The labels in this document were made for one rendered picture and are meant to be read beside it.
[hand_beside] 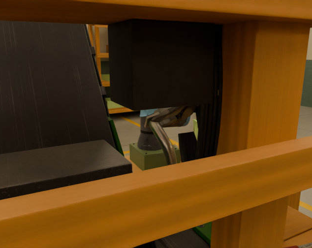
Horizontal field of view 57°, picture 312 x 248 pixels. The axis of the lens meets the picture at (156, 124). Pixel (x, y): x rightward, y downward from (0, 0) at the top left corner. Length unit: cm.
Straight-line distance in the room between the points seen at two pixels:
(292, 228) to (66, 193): 86
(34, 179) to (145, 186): 22
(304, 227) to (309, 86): 776
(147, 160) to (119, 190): 109
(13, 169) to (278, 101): 51
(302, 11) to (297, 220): 79
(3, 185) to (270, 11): 50
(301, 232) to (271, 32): 73
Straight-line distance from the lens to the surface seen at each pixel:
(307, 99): 883
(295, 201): 197
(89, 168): 55
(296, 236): 108
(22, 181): 53
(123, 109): 630
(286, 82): 60
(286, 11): 52
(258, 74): 54
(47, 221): 37
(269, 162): 53
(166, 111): 80
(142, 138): 152
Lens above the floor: 145
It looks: 14 degrees down
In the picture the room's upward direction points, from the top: straight up
